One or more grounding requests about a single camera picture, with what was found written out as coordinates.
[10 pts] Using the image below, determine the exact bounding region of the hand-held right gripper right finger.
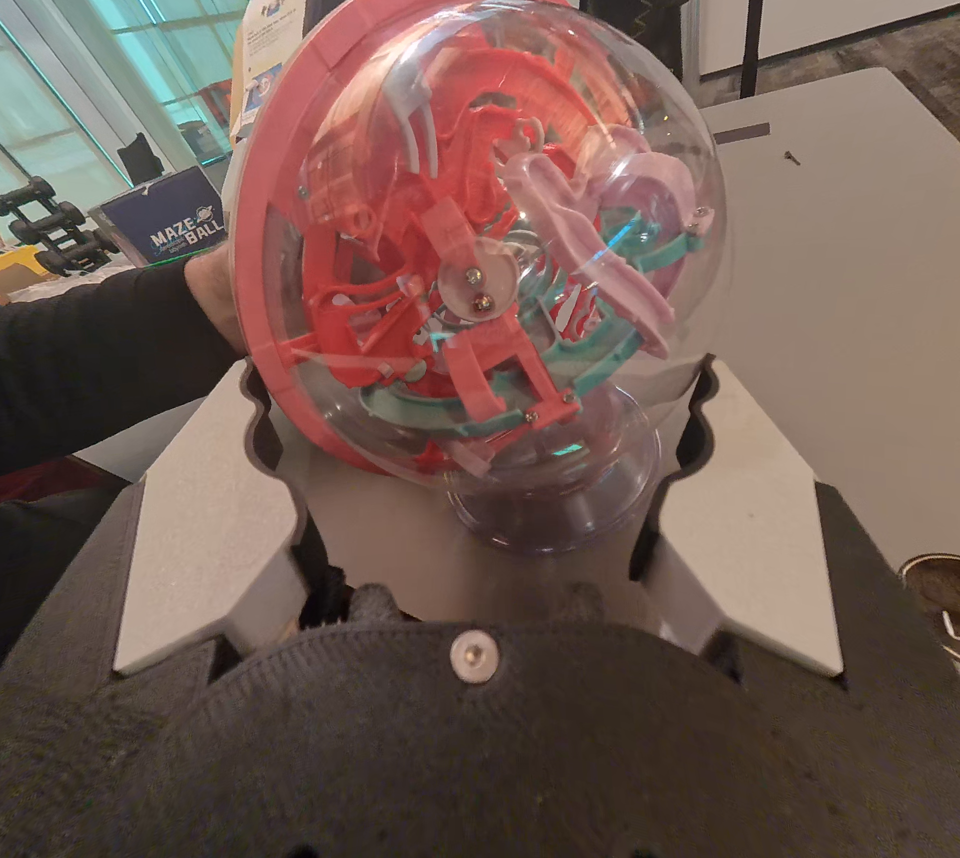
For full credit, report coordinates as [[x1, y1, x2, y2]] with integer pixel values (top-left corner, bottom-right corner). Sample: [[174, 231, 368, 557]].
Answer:
[[628, 357, 844, 679]]

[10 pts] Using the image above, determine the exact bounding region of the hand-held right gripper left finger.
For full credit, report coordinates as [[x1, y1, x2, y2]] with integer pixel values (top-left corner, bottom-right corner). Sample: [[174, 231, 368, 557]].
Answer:
[[111, 357, 310, 677]]

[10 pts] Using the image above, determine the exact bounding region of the clear plastic ball stand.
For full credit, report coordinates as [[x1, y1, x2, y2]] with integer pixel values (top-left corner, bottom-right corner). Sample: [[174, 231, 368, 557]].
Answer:
[[446, 385, 661, 558]]

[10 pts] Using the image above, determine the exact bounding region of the clear red maze ball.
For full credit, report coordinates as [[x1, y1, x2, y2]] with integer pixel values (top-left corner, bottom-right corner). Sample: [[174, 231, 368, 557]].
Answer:
[[225, 0, 729, 480]]

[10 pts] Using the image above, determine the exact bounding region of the person's left forearm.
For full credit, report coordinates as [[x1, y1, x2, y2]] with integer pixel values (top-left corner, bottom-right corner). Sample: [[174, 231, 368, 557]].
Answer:
[[0, 261, 241, 477]]

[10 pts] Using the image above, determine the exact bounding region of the person's left hand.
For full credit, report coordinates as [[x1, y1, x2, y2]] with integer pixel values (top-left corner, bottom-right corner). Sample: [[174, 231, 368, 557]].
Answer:
[[183, 245, 250, 357]]

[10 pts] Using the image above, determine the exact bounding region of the instruction sign board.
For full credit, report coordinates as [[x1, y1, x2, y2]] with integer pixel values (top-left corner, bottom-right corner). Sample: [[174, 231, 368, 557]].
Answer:
[[231, 0, 320, 147]]

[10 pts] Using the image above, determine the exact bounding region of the round black control button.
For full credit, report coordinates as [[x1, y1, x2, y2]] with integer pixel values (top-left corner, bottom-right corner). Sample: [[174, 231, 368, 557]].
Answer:
[[898, 552, 960, 683]]

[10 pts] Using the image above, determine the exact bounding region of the dark blue cardboard box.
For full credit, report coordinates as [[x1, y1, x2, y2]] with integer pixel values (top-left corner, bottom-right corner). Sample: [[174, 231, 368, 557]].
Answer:
[[99, 166, 230, 268]]

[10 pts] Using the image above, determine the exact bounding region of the yellow box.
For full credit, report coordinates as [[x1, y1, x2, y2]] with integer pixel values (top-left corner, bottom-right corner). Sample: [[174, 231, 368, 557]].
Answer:
[[0, 246, 46, 300]]

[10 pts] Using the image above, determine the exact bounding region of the black dumbbell rack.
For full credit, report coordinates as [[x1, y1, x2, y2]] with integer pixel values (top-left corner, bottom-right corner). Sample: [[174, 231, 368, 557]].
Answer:
[[0, 175, 121, 274]]

